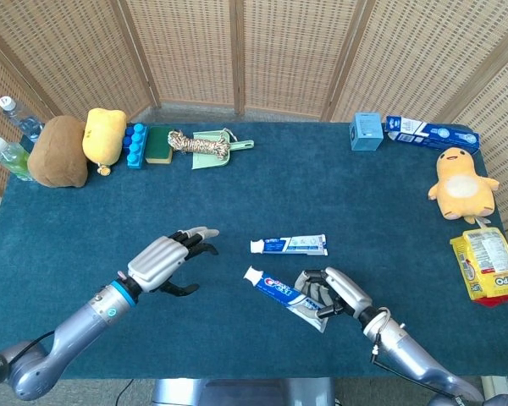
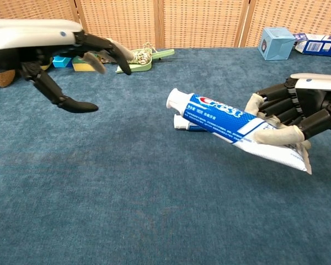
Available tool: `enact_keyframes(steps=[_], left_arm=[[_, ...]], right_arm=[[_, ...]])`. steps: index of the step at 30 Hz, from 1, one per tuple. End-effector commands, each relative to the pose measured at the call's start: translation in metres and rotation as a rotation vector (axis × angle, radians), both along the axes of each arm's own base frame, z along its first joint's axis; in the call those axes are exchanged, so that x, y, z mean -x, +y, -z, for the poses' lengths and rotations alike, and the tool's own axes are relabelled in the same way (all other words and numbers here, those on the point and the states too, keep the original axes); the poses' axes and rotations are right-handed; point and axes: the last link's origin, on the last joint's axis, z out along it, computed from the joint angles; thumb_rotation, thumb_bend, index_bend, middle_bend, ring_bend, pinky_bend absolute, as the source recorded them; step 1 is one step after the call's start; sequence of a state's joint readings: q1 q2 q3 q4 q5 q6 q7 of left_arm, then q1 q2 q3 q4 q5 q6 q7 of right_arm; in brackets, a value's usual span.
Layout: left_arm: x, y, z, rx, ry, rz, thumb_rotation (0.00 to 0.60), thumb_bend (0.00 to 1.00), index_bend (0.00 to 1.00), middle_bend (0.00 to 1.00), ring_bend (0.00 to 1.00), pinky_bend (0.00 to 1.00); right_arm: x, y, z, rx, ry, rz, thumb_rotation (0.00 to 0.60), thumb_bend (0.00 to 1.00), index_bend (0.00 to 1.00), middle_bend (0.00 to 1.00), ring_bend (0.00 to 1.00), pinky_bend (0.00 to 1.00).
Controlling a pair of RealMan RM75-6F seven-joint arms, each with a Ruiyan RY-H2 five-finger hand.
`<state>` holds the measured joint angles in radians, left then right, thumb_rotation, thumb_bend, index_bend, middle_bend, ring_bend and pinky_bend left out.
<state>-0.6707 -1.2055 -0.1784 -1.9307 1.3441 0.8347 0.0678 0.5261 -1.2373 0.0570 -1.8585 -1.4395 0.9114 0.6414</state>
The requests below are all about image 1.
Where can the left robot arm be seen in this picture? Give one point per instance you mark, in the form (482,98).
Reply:
(80,321)

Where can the yellow plush toy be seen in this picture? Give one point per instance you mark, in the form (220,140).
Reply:
(103,135)

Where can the brown plush toy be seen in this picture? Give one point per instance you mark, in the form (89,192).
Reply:
(57,152)

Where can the blue toothpaste carton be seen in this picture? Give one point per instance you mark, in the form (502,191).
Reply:
(432,135)

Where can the blue toy building brick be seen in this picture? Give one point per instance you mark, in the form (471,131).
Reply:
(135,146)

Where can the green liquid bottle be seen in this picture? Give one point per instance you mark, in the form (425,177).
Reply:
(12,160)

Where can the green yellow sponge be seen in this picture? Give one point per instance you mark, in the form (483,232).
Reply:
(158,144)

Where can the light blue cardboard box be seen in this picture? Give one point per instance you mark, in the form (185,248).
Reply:
(366,131)

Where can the blue white toothpaste tube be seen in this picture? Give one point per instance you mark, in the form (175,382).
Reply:
(296,244)
(275,289)

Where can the orange duck plush toy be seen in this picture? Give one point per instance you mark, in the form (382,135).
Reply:
(461,186)

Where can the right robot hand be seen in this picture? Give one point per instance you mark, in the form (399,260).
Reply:
(347,292)

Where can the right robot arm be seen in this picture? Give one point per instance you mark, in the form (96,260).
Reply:
(406,351)

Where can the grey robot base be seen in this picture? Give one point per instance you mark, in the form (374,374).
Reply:
(237,393)

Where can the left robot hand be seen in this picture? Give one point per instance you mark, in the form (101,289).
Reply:
(156,262)

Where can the yellow snack bag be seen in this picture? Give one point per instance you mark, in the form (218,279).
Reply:
(489,262)

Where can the wicker folding screen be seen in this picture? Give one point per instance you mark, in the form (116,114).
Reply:
(186,51)

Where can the clear water bottle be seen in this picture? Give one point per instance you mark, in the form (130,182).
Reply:
(23,120)

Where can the light green dustpan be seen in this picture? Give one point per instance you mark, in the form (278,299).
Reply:
(207,162)

